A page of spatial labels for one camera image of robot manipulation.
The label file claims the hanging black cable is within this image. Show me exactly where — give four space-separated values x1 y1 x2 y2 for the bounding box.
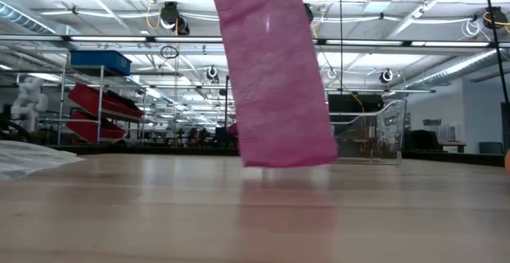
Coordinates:
339 0 344 92

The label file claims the pink elastic bandage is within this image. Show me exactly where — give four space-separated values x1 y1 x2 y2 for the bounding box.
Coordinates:
206 0 339 169

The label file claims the clear plastic bag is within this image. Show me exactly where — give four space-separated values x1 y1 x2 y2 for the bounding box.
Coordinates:
0 139 85 182

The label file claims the black camera stand frame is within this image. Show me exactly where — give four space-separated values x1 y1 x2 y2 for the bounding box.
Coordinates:
224 75 232 131

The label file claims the wooden desk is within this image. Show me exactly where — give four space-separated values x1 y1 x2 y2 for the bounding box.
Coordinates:
440 140 467 155

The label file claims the metal shelf rack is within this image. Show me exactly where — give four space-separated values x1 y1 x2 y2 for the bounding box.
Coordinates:
39 53 147 147

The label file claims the black ceiling cable reel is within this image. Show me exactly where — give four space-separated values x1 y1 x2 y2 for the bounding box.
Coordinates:
481 6 510 30
160 1 190 37
304 2 316 26

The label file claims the grey chair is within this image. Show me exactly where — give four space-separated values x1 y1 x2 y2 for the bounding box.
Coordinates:
477 141 504 155

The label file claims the clear plastic bin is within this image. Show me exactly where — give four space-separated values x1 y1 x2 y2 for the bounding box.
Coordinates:
328 99 408 166

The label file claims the blue storage bin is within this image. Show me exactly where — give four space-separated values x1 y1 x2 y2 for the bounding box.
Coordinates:
69 49 133 77

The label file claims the red storage bin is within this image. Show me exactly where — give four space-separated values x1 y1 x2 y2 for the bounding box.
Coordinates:
66 82 145 121
65 109 128 144

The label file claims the black cabinet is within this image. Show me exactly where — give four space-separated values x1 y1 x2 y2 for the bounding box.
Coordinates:
404 130 442 152

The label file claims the black table frame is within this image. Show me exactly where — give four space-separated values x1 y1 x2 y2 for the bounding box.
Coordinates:
47 144 505 168

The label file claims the thin black pole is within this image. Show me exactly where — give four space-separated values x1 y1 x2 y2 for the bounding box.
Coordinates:
482 0 510 105

